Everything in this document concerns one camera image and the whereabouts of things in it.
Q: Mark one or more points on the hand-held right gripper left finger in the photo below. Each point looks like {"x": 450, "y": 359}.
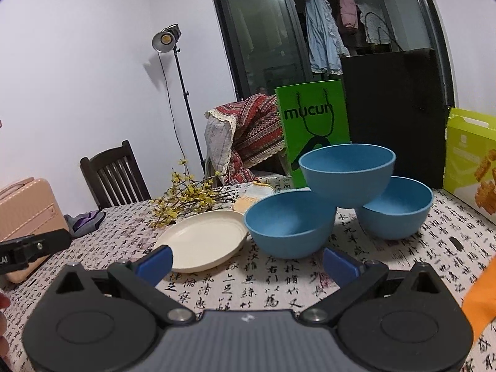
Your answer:
{"x": 155, "y": 263}

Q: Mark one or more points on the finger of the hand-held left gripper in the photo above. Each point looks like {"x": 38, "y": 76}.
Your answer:
{"x": 46, "y": 246}

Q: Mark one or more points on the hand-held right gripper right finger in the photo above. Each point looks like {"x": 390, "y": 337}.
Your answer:
{"x": 341, "y": 265}

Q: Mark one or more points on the cream plate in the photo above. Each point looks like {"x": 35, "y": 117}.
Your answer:
{"x": 205, "y": 240}

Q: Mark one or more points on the blue bowl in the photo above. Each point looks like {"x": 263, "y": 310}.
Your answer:
{"x": 348, "y": 186}
{"x": 395, "y": 221}
{"x": 286, "y": 236}

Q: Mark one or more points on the person's left hand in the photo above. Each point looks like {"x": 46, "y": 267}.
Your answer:
{"x": 3, "y": 302}

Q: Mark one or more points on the pink suitcase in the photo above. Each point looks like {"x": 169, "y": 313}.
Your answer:
{"x": 23, "y": 217}

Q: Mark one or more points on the purple grey cloth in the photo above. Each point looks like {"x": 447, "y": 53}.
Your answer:
{"x": 87, "y": 223}

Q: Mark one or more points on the yellow flower branch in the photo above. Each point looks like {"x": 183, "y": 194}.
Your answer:
{"x": 182, "y": 197}

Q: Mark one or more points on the calligraphy print tablecloth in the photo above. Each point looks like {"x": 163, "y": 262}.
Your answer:
{"x": 240, "y": 286}

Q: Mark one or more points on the dark wooden chair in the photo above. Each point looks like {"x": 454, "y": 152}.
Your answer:
{"x": 112, "y": 178}

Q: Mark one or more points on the green paper bag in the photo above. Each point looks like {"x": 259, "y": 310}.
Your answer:
{"x": 339, "y": 131}

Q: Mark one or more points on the grey quilted lace cushion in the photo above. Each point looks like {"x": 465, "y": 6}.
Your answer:
{"x": 219, "y": 139}

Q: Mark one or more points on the orange pouch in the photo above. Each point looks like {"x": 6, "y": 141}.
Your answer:
{"x": 482, "y": 298}

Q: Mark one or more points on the yellow-green snack box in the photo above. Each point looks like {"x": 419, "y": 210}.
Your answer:
{"x": 469, "y": 155}

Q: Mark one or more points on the black paper bag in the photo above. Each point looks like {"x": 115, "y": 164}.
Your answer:
{"x": 395, "y": 104}

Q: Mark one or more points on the studio light on stand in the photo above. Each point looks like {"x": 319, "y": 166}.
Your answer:
{"x": 164, "y": 40}

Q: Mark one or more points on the hanging blue shirt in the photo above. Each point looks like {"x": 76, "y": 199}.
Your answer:
{"x": 323, "y": 35}

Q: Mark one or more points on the hanging white garment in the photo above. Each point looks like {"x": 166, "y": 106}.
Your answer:
{"x": 374, "y": 19}

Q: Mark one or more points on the dark sliding glass door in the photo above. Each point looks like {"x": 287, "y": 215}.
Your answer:
{"x": 252, "y": 27}

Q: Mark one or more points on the hanging pink garment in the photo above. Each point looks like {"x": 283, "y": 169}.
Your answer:
{"x": 347, "y": 7}

